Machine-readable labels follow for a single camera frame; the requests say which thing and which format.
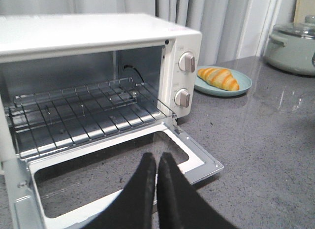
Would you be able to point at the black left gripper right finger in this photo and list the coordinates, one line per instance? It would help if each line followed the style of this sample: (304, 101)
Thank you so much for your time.
(179, 205)

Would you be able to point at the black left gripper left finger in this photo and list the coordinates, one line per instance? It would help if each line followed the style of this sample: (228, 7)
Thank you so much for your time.
(132, 208)

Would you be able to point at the glass oven door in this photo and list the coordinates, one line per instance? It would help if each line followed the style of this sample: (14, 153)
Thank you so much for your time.
(19, 169)

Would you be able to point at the striped croissant bread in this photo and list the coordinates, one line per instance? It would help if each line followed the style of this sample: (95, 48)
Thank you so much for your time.
(221, 78)

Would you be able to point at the lower oven control knob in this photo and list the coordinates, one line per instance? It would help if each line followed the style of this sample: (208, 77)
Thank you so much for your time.
(182, 98)

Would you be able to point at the oven control knob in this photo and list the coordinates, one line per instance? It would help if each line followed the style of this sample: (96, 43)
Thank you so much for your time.
(187, 62)
(182, 98)

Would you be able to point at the upper oven control knob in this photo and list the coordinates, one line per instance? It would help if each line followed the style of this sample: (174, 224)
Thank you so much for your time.
(187, 62)

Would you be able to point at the white Toshiba toaster oven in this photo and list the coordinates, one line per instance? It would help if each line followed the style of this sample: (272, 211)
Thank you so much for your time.
(55, 52)

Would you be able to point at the teal round plate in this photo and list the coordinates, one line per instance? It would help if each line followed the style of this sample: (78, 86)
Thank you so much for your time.
(244, 84)

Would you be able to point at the grey pleated curtain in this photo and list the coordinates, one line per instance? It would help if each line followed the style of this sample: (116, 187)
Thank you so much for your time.
(231, 29)

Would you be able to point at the pale green lidded pot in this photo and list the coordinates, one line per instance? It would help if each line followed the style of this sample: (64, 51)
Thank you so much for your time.
(291, 47)

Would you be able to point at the metal oven wire rack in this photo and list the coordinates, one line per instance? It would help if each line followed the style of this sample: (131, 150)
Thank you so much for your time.
(45, 123)

